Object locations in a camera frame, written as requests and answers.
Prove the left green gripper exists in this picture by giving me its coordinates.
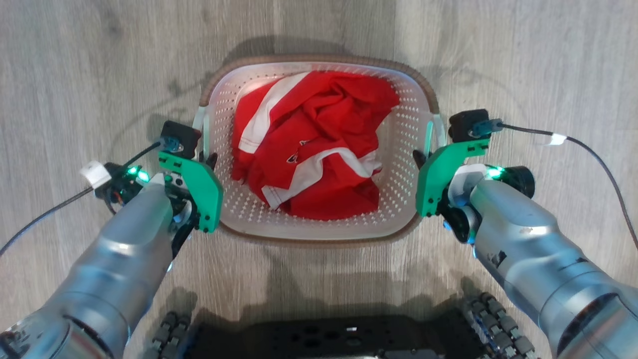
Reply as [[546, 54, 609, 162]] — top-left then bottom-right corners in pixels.
[[158, 151, 224, 234]]

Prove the right green gripper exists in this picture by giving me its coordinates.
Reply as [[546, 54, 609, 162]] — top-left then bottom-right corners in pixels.
[[412, 139, 491, 218]]

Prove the white perforated plastic laundry basket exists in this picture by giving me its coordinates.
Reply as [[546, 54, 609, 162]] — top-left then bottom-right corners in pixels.
[[192, 54, 447, 248]]

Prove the red and white garment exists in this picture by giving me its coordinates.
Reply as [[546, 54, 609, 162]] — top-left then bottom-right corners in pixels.
[[231, 70, 401, 221]]

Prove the left black roller wheel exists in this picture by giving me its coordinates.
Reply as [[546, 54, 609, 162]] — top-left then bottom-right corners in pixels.
[[145, 311, 194, 359]]

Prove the black roller wheel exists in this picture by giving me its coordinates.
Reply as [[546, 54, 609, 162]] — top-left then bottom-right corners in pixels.
[[145, 311, 194, 359], [460, 292, 541, 359]]

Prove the right black roller wheel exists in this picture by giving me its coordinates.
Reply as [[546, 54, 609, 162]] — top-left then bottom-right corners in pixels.
[[460, 292, 541, 359]]

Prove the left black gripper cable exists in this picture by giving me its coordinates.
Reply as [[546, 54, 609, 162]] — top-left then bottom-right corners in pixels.
[[0, 142, 165, 257]]

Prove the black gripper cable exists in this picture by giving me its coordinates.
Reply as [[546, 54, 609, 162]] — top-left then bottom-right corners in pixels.
[[0, 142, 165, 257], [498, 123, 638, 251]]

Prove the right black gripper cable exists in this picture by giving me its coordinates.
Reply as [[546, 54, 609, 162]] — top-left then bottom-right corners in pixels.
[[498, 123, 638, 251]]

